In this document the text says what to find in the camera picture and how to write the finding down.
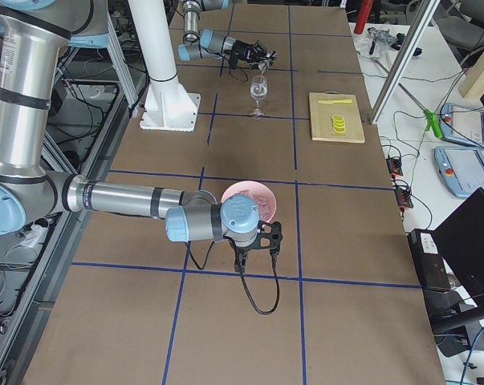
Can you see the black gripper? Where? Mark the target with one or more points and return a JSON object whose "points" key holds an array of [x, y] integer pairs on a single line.
{"points": [[245, 50], [242, 251]]}

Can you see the steel jigger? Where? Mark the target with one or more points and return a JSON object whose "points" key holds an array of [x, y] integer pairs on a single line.
{"points": [[265, 65]]}

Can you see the clear ice cubes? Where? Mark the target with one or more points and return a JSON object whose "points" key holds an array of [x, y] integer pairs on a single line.
{"points": [[265, 207]]}

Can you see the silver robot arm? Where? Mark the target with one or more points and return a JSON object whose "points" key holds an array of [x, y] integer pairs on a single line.
{"points": [[205, 28], [34, 34]]}

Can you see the clear wine glass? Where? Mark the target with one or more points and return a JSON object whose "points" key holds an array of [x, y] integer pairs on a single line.
{"points": [[258, 92]]}

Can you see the pink bowl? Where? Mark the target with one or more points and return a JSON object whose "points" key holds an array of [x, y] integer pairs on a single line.
{"points": [[261, 195]]}

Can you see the wooden cutting board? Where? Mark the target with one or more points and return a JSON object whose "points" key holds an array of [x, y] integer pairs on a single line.
{"points": [[320, 119]]}

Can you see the yellow plastic knife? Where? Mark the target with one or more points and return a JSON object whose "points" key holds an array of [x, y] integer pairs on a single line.
{"points": [[334, 101]]}

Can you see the lemon slices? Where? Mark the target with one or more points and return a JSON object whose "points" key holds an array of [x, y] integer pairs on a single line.
{"points": [[338, 124]]}

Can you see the red bottle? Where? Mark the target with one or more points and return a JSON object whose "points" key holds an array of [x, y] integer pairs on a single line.
{"points": [[362, 17]]}

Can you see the black box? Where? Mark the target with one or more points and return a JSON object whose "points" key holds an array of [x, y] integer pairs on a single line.
{"points": [[428, 263]]}

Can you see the green plastic clamp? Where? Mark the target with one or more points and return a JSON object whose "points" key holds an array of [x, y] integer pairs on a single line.
{"points": [[432, 123]]}

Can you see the black laptop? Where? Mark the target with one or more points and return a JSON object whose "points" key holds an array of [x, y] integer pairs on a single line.
{"points": [[460, 241]]}

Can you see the lower teach pendant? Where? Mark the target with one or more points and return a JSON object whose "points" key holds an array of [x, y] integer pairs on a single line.
{"points": [[462, 169]]}

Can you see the teach pendant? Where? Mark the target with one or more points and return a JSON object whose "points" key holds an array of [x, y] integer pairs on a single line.
{"points": [[462, 169], [462, 125]]}

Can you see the upper teach pendant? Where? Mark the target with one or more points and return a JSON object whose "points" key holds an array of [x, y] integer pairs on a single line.
{"points": [[462, 125]]}

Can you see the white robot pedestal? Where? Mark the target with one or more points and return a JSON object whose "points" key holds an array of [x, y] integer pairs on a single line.
{"points": [[168, 106]]}

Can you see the aluminium frame post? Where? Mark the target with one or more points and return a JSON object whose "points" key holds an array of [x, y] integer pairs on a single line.
{"points": [[416, 30]]}

